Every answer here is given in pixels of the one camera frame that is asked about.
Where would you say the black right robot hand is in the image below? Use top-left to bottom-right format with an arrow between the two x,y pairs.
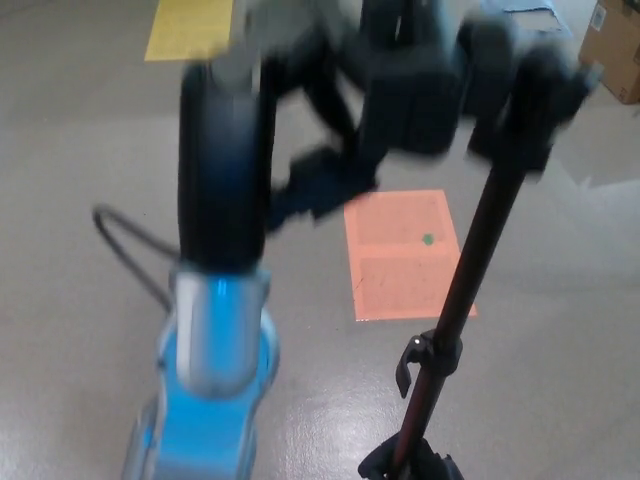
357,433 -> 467,480

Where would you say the black telescopic phone stand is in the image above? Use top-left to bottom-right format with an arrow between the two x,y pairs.
357,0 -> 604,480

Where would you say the brown cardboard box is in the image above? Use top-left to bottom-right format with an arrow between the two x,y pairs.
578,0 -> 640,105

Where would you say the blue plastic sheet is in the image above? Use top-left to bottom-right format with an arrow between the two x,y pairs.
479,0 -> 574,39

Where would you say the yellow paper sheet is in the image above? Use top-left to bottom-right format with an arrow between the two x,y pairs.
144,0 -> 234,62

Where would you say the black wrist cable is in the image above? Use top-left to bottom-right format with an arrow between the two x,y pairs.
93,203 -> 176,314

